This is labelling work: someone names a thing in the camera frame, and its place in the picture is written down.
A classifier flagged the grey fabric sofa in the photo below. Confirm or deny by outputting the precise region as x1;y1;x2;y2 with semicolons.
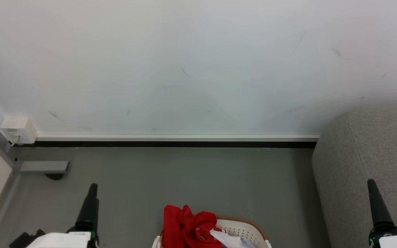
312;107;397;248

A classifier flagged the white wall trunking strip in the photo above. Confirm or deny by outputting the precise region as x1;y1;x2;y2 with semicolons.
36;134;320;142

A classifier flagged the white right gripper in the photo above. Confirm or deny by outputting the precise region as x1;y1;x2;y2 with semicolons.
367;179;397;248

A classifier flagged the grey metal foot bar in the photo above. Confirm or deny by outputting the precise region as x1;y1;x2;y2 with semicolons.
19;161;69;174

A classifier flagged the red garment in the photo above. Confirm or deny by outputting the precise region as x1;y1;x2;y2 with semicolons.
162;205;227;248

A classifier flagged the white cloth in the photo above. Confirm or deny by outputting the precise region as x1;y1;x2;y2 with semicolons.
210;229;257;248

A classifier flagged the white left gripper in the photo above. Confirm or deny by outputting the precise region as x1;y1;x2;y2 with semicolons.
26;183;99;248

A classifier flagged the black baseboard strip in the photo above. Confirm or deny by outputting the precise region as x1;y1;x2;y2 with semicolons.
12;141;318;149

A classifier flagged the white wall socket box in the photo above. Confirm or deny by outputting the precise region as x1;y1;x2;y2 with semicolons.
1;117;38;144

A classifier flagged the white laundry basket brown rim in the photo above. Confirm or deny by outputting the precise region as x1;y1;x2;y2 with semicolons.
152;216;272;248

